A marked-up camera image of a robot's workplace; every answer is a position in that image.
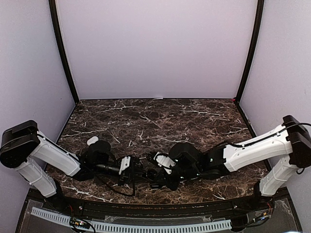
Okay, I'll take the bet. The white earbud charging case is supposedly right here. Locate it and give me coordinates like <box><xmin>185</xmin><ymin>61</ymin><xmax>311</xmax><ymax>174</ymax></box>
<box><xmin>87</xmin><ymin>136</ymin><xmax>99</xmax><ymax>146</ymax></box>

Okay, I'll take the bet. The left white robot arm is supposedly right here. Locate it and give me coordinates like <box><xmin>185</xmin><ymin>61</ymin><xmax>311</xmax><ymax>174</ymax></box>
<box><xmin>0</xmin><ymin>120</ymin><xmax>147</xmax><ymax>212</ymax></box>

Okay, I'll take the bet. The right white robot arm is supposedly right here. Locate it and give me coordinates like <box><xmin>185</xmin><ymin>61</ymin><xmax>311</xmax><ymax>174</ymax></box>
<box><xmin>150</xmin><ymin>115</ymin><xmax>311</xmax><ymax>211</ymax></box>

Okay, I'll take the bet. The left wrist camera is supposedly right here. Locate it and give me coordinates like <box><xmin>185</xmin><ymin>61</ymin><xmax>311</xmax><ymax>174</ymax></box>
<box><xmin>119</xmin><ymin>156</ymin><xmax>131</xmax><ymax>175</ymax></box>

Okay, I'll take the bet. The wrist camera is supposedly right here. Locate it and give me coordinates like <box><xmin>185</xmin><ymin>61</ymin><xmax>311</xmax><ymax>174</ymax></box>
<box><xmin>157</xmin><ymin>156</ymin><xmax>176</xmax><ymax>169</ymax></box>
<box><xmin>119</xmin><ymin>156</ymin><xmax>131</xmax><ymax>175</ymax></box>

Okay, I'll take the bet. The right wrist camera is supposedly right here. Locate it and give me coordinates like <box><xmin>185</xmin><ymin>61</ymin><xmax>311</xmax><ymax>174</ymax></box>
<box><xmin>157</xmin><ymin>156</ymin><xmax>176</xmax><ymax>169</ymax></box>

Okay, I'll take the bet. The white slotted cable duct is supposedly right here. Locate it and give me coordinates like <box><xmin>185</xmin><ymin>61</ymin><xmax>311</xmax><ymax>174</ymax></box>
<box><xmin>31</xmin><ymin>207</ymin><xmax>232</xmax><ymax>233</ymax></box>

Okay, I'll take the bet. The black front frame rail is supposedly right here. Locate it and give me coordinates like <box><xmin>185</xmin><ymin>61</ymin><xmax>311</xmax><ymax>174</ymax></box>
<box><xmin>15</xmin><ymin>182</ymin><xmax>302</xmax><ymax>233</ymax></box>

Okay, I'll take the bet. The left black frame post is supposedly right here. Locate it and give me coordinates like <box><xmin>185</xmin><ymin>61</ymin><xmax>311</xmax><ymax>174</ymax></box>
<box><xmin>49</xmin><ymin>0</ymin><xmax>80</xmax><ymax>105</ymax></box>

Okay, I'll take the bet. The black frame post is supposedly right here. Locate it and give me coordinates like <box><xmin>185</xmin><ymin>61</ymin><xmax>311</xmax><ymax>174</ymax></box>
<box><xmin>49</xmin><ymin>0</ymin><xmax>80</xmax><ymax>105</ymax></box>
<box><xmin>235</xmin><ymin>0</ymin><xmax>265</xmax><ymax>105</ymax></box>

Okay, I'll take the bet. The right black frame post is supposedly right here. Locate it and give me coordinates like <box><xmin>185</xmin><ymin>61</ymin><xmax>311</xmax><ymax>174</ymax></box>
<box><xmin>235</xmin><ymin>0</ymin><xmax>265</xmax><ymax>105</ymax></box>

